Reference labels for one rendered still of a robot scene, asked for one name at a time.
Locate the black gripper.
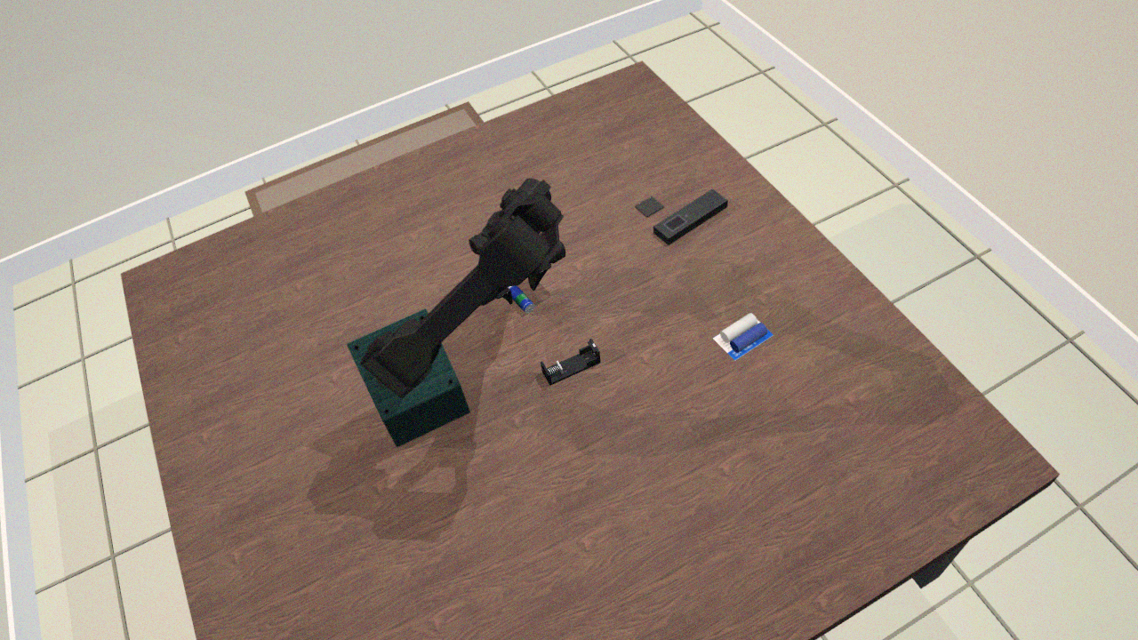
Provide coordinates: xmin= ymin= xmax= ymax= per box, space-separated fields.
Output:
xmin=481 ymin=241 xmax=564 ymax=306

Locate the blue battery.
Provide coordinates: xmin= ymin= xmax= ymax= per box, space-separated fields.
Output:
xmin=508 ymin=286 xmax=535 ymax=314

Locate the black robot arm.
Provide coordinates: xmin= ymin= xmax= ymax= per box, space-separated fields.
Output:
xmin=360 ymin=179 xmax=564 ymax=399

